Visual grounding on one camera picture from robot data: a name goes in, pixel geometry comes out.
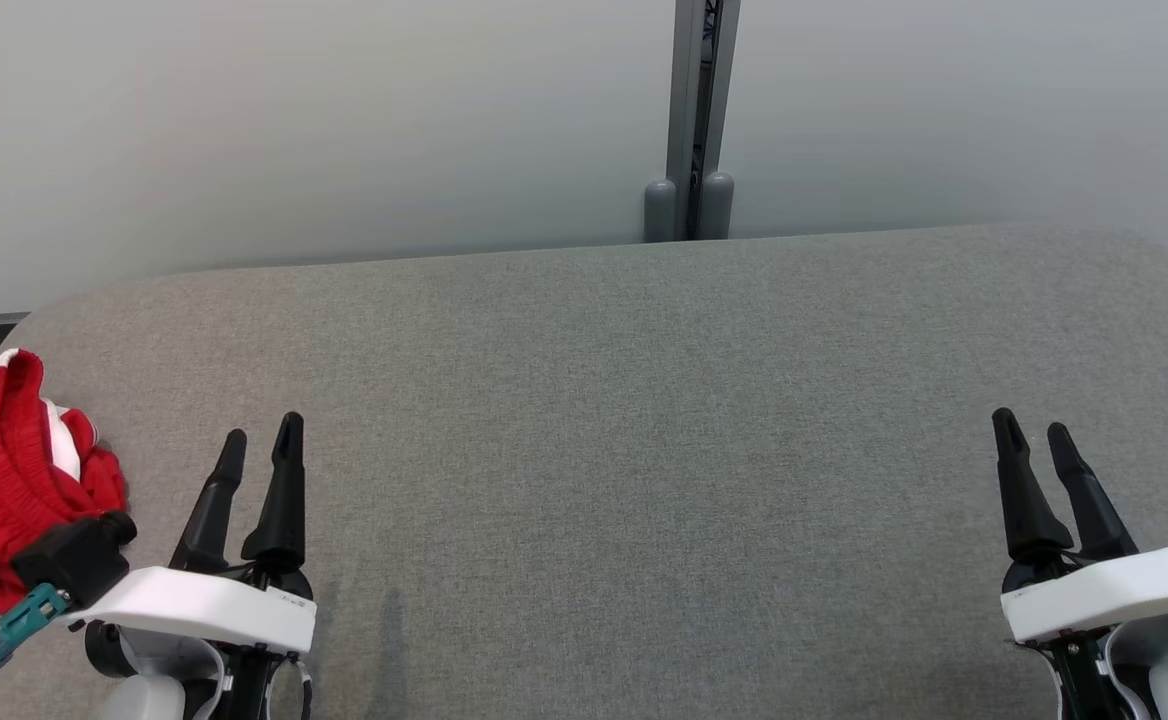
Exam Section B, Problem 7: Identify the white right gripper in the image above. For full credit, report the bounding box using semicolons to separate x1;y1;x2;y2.
992;408;1168;643

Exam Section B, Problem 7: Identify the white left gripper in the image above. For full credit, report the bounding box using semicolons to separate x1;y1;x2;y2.
64;412;317;656

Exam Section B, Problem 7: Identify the left cable with teal connector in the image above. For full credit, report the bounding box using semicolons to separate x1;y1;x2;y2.
0;583;70;720

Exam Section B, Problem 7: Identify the grey metal partition post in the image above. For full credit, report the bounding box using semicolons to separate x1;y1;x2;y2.
666;0;742;241

